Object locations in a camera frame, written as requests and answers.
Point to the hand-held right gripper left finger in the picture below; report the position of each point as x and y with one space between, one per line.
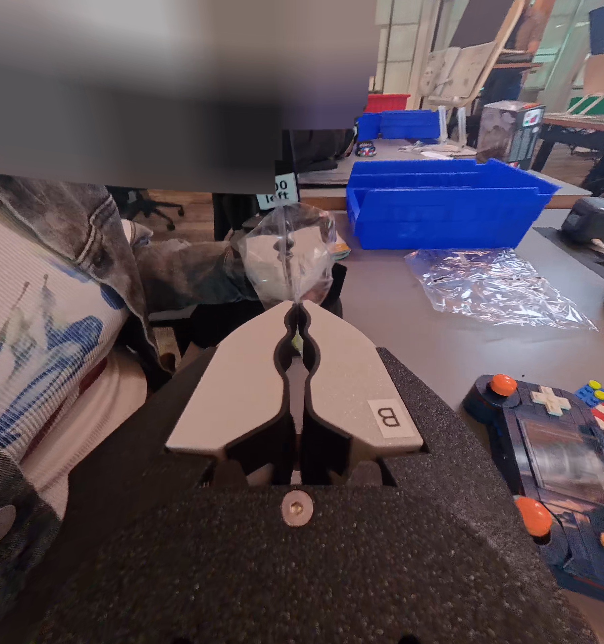
231 397

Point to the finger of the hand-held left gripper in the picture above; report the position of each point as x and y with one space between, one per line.
309 261
264 261

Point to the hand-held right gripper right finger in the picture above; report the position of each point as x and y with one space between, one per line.
352 392

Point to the small clear plastic bag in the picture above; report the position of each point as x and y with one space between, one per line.
307 216

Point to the small colourful brick model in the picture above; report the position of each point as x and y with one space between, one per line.
366 149

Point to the black office chair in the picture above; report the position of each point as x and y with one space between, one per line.
151 206

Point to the blue plastic bin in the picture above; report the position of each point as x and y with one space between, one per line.
407 126
433 221

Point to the red plastic bin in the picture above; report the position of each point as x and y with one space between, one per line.
387 103

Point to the crumpled clear plastic bag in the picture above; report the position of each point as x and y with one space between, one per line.
483 287

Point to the person's torso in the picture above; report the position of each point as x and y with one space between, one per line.
40 327

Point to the navy brick game console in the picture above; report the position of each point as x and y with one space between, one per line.
558 453

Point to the printed cardboard box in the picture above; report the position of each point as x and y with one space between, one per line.
498 136

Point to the blue brick plate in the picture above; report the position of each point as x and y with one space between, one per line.
586 396

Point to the black desktop device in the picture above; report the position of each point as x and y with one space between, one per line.
591 219

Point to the wooden office desk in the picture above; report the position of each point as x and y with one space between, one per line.
584 126

